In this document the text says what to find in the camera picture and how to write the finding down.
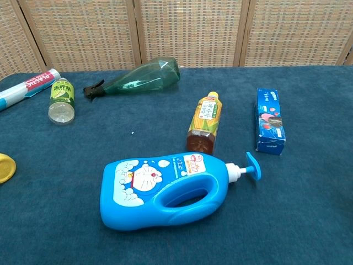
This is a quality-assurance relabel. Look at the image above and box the blue Oreo cookie box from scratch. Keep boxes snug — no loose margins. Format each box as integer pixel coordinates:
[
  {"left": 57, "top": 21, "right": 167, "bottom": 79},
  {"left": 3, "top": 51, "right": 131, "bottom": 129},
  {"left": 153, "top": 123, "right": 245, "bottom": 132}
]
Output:
[{"left": 254, "top": 88, "right": 287, "bottom": 156}]

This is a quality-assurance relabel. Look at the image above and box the yellow-capped corn tea bottle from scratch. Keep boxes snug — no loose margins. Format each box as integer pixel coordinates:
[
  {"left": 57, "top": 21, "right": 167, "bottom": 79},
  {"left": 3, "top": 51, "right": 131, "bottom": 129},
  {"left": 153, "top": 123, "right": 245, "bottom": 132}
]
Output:
[{"left": 186, "top": 91, "right": 223, "bottom": 156}]

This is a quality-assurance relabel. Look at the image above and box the plastic food wrap box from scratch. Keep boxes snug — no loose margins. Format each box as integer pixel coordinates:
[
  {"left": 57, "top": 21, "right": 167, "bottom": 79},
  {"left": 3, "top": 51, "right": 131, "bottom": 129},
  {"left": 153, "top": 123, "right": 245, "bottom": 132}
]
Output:
[{"left": 0, "top": 68, "right": 62, "bottom": 112}]

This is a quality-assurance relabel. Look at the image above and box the yellow round plastic object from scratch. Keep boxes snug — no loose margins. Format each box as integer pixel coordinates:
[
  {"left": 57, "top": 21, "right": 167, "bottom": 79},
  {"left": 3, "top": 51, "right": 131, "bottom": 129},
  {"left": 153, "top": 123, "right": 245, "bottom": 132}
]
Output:
[{"left": 0, "top": 153, "right": 17, "bottom": 184}]

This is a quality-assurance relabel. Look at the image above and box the dark blue table cloth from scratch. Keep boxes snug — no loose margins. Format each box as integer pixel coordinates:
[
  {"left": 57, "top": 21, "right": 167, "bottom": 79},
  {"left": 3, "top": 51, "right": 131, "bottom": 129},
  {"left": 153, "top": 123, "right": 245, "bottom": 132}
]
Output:
[{"left": 0, "top": 65, "right": 353, "bottom": 265}]

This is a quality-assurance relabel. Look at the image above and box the woven wooden folding screen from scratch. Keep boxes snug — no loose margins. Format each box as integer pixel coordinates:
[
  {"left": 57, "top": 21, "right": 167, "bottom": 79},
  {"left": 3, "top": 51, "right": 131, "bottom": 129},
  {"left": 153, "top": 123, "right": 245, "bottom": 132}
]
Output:
[{"left": 0, "top": 0, "right": 353, "bottom": 81}]

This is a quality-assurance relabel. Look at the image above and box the blue pump detergent bottle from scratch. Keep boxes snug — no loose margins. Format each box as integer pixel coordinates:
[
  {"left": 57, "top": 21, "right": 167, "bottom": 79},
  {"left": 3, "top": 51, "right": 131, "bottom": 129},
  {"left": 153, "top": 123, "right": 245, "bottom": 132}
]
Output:
[{"left": 99, "top": 151, "right": 261, "bottom": 231}]

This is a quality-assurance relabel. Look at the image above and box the green spray bottle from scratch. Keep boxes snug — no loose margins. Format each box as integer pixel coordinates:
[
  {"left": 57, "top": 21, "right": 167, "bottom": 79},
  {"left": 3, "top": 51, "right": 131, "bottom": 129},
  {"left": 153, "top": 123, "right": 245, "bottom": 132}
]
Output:
[{"left": 83, "top": 56, "right": 181, "bottom": 103}]

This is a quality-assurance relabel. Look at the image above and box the small green-label drink bottle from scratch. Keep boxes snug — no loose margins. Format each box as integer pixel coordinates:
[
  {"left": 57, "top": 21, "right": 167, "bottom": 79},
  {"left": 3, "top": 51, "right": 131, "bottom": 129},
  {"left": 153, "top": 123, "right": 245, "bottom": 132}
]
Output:
[{"left": 47, "top": 77, "right": 76, "bottom": 125}]

